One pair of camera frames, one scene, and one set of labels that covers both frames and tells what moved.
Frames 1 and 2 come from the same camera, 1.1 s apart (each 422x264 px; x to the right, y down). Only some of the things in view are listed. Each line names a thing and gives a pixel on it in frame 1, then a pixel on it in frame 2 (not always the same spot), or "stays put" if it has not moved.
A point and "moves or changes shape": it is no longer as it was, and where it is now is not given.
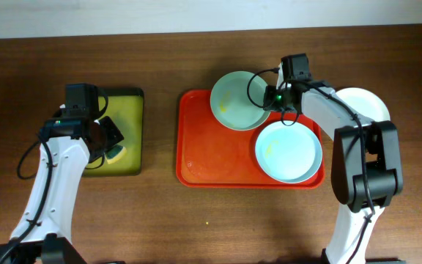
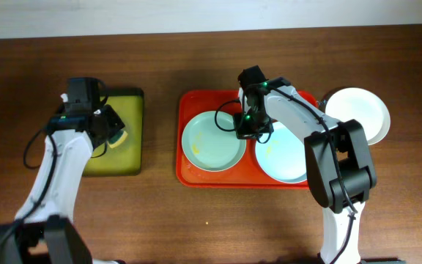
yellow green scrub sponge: x=115 y=154 moves or changes shape
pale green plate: x=231 y=104 moves or changes shape
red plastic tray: x=209 y=155 stays put
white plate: x=364 y=103 stays put
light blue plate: x=289 y=154 stays put
